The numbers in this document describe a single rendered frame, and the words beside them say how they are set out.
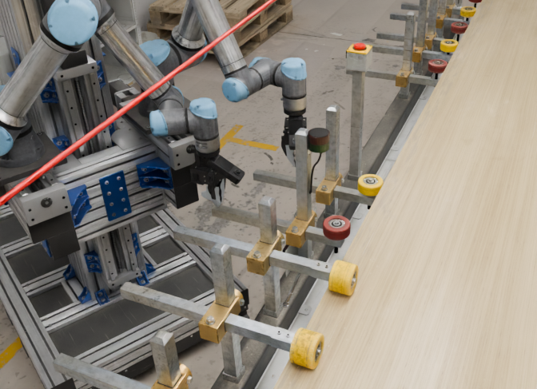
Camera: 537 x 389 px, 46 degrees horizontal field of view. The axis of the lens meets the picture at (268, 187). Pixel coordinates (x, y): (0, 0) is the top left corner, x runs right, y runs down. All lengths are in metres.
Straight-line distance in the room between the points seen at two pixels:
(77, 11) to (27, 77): 0.24
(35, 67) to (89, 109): 0.50
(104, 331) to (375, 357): 1.38
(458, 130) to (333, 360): 1.16
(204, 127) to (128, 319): 1.06
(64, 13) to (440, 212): 1.18
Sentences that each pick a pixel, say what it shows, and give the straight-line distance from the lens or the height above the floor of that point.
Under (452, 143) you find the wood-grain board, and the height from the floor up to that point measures 0.90.
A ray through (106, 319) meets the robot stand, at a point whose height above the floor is 0.21.
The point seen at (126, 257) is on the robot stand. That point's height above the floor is 0.43.
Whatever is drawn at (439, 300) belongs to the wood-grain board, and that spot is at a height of 0.90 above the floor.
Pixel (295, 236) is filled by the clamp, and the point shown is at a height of 0.86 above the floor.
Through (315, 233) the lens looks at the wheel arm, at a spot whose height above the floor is 0.86.
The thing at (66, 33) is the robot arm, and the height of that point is 1.49.
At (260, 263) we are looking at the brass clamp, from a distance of 1.63.
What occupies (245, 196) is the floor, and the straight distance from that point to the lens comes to 3.56.
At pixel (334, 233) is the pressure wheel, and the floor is 0.90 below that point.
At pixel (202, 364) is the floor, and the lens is 2.69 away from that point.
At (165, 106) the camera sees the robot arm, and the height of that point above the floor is 1.21.
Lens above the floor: 2.03
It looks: 34 degrees down
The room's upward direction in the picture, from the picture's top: 3 degrees counter-clockwise
